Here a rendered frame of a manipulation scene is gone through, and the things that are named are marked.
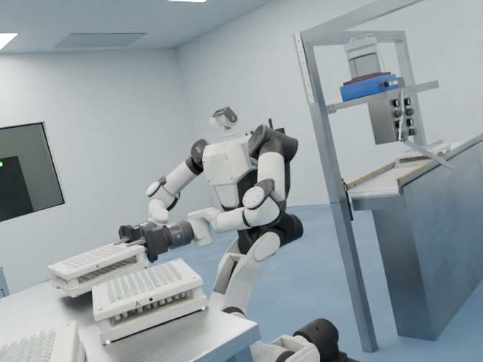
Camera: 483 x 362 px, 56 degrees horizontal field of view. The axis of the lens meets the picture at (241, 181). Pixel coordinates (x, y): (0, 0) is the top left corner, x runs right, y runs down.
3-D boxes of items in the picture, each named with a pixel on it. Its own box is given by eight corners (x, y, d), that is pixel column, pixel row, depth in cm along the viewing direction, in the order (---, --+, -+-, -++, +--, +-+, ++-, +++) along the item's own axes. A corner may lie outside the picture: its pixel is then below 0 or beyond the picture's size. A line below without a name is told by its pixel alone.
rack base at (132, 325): (101, 345, 97) (98, 334, 96) (98, 311, 120) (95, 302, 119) (209, 306, 104) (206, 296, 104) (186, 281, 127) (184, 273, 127)
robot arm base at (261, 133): (278, 175, 169) (281, 150, 174) (298, 161, 158) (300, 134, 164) (243, 161, 163) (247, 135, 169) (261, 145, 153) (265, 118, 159)
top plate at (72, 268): (118, 246, 162) (116, 240, 162) (145, 251, 142) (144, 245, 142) (48, 271, 148) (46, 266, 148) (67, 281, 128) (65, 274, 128)
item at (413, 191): (407, 207, 210) (402, 187, 209) (353, 210, 231) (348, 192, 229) (487, 154, 302) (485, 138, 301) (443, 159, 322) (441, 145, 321)
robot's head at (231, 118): (230, 121, 182) (218, 108, 179) (243, 118, 175) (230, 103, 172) (222, 132, 179) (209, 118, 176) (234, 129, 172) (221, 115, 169)
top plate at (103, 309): (95, 323, 96) (93, 314, 96) (93, 293, 119) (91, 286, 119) (204, 285, 104) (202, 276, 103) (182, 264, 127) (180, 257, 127)
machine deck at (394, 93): (388, 100, 200) (386, 90, 200) (318, 116, 227) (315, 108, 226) (439, 87, 243) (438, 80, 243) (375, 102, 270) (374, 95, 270)
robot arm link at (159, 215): (152, 217, 173) (153, 202, 185) (146, 237, 175) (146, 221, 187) (169, 220, 174) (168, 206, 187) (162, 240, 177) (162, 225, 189)
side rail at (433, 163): (400, 185, 207) (399, 179, 207) (397, 186, 209) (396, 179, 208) (485, 137, 300) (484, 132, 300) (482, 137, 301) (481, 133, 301)
